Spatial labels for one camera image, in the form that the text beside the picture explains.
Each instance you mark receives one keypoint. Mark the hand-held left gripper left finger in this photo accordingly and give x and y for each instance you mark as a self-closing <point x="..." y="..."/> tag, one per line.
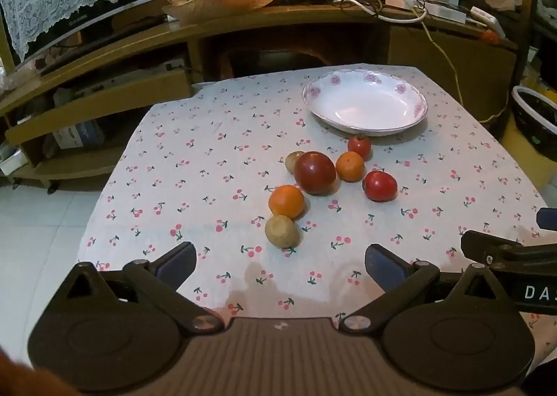
<point x="179" y="263"/>

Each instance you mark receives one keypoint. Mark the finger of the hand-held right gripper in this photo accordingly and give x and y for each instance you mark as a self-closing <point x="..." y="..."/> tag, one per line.
<point x="491" y="246"/>
<point x="547" y="218"/>

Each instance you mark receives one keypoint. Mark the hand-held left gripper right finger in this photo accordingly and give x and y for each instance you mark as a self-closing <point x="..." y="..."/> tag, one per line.
<point x="383" y="267"/>

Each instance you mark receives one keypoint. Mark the large red tomato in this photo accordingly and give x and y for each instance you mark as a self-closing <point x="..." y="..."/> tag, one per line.
<point x="380" y="185"/>

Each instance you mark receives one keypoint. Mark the brown round fruit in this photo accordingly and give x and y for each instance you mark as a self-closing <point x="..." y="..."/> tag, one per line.
<point x="283" y="231"/>

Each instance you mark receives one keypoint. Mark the small round orange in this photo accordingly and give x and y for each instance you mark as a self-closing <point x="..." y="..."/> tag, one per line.
<point x="350" y="166"/>

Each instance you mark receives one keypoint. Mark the large dark red apple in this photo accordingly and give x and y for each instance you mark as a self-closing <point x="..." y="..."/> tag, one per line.
<point x="314" y="172"/>

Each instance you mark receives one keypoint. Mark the large round orange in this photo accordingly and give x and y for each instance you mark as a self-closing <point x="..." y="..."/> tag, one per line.
<point x="286" y="202"/>

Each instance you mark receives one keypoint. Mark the small red tomato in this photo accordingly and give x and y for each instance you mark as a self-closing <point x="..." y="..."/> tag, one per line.
<point x="359" y="147"/>

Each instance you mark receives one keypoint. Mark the small oval yellowish citrus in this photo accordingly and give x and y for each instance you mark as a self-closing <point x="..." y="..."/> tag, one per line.
<point x="292" y="161"/>

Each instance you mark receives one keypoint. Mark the white floral plate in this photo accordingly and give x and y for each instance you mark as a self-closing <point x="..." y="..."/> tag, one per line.
<point x="364" y="103"/>

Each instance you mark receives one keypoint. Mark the cherry print tablecloth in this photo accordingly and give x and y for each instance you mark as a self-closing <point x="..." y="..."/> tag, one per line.
<point x="209" y="169"/>

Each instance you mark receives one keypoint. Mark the black basin with white rim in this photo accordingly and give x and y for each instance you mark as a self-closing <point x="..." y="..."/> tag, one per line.
<point x="535" y="117"/>

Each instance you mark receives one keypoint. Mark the blue and white box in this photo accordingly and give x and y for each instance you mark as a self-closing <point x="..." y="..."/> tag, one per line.
<point x="78" y="134"/>

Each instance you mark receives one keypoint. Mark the wooden cabinet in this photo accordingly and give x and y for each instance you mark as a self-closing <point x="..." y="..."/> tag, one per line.
<point x="143" y="87"/>

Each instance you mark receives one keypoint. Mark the small red fruit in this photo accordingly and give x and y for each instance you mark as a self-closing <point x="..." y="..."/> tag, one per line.
<point x="489" y="36"/>

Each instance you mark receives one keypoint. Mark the white power adapter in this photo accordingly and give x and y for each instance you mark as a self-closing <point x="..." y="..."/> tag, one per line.
<point x="487" y="20"/>

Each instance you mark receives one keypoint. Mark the white power strip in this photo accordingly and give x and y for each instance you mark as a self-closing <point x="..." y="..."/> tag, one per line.
<point x="440" y="11"/>

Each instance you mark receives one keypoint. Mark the leaf-shaped fruit tray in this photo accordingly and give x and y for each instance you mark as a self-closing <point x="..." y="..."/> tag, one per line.
<point x="209" y="8"/>

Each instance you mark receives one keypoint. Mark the small white charger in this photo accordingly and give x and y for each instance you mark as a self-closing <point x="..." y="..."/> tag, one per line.
<point x="398" y="1"/>

